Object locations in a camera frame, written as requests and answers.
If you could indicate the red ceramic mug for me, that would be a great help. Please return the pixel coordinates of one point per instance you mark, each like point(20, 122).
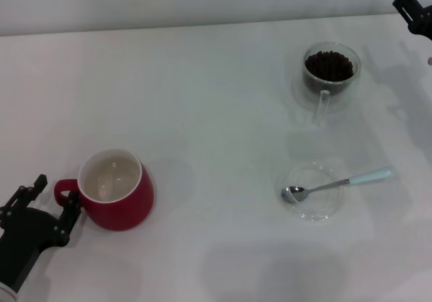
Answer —
point(121, 210)

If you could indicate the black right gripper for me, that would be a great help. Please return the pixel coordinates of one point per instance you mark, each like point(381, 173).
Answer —
point(424, 25)

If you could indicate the dark coffee beans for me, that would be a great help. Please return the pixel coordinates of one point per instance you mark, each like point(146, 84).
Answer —
point(329, 66)

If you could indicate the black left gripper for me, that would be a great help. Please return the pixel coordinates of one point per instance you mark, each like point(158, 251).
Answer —
point(27, 227)

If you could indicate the clear glass saucer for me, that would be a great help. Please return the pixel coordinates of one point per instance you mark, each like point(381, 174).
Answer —
point(320, 207)

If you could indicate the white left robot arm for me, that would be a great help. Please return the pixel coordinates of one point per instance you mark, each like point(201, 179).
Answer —
point(5, 286)

